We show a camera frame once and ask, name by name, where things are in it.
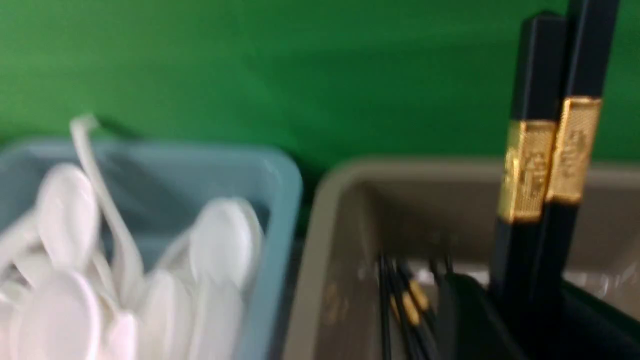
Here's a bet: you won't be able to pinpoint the pile of white spoons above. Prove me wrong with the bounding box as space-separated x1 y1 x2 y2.
1 162 263 360

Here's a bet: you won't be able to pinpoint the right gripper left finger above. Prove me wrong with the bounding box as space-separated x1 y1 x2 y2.
438 272 528 360

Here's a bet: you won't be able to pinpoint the green backdrop cloth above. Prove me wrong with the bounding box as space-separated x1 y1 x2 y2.
0 0 640 166

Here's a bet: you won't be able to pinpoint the white spoon upright handle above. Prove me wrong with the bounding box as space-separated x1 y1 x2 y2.
70 114 144 307

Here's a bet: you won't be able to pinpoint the black chopstick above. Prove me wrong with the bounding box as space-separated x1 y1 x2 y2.
529 0 620 312
489 11 568 310

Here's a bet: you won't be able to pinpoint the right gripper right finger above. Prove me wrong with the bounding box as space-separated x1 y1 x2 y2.
555 282 640 360

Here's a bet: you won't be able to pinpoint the brown plastic bin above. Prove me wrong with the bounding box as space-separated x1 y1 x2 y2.
282 158 640 360

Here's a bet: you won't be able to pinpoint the black chopsticks in bin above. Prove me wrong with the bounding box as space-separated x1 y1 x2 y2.
377 253 443 360

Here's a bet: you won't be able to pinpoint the teal plastic bin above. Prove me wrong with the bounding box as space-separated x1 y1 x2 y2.
0 140 303 360

